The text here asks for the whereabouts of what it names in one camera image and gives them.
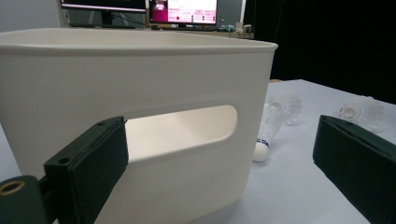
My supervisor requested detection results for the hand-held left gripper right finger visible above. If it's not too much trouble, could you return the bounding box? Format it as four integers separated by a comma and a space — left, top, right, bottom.
312, 114, 396, 224

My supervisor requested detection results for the wooden desk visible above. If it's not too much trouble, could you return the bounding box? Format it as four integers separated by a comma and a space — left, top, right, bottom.
66, 24, 255, 40

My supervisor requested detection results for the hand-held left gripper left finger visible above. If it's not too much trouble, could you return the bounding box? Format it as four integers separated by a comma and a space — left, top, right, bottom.
43, 116, 130, 224

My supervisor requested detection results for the white plastic storage bin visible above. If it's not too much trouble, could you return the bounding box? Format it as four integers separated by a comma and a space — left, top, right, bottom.
0, 27, 279, 224

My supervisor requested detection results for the monitor with pink screen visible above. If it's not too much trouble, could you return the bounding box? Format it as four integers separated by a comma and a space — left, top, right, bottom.
148, 0, 219, 26

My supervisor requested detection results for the small desk clutter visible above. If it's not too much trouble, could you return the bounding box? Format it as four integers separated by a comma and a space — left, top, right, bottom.
219, 21, 254, 35

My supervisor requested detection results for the dark computer monitor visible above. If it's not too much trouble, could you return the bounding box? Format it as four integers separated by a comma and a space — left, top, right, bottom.
60, 0, 148, 26

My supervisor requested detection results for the black keyboard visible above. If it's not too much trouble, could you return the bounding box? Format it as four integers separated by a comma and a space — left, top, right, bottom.
68, 21, 138, 30
150, 24, 219, 32

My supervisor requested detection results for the black curtain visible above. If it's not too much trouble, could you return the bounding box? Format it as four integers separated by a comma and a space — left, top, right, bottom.
244, 0, 396, 105

